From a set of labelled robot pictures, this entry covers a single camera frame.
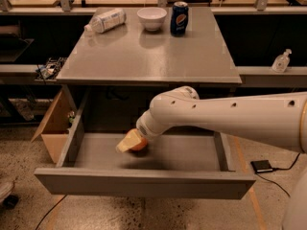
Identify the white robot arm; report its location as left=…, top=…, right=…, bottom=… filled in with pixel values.
left=116, top=86, right=307, bottom=153

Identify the black pedal cable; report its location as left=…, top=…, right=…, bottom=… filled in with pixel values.
left=255, top=152, right=302, bottom=198

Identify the black caster wheel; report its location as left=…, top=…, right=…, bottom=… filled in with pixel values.
left=3, top=195, right=19, bottom=209

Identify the grey shelf rack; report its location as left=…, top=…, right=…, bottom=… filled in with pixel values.
left=0, top=8, right=95, bottom=125

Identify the brown cardboard box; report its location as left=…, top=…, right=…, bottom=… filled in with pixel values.
left=31, top=90, right=74, bottom=163

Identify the clear plastic water bottle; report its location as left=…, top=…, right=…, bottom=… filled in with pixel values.
left=84, top=8, right=127, bottom=34

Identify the grey counter cabinet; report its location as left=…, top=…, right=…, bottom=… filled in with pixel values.
left=57, top=7, right=241, bottom=133

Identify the black floor cable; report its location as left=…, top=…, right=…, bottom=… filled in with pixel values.
left=34, top=194, right=68, bottom=230

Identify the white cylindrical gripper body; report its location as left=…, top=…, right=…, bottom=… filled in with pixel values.
left=136, top=110, right=170, bottom=140

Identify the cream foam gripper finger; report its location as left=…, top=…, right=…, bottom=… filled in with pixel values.
left=116, top=128, right=144, bottom=152

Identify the white ceramic bowl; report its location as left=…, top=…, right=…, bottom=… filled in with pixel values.
left=137, top=7, right=167, bottom=32

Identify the blue Pepsi can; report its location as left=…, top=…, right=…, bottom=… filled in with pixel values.
left=170, top=1, right=189, bottom=36

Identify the clear hand sanitizer bottle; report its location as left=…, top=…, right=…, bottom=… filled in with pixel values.
left=272, top=49, right=292, bottom=73

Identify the grey open drawer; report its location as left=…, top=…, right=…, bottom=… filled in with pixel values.
left=34, top=108, right=256, bottom=200

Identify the black foot pedal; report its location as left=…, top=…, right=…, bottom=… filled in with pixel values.
left=250, top=160, right=273, bottom=173

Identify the orange fruit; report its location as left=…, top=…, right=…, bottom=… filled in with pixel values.
left=127, top=128, right=148, bottom=150

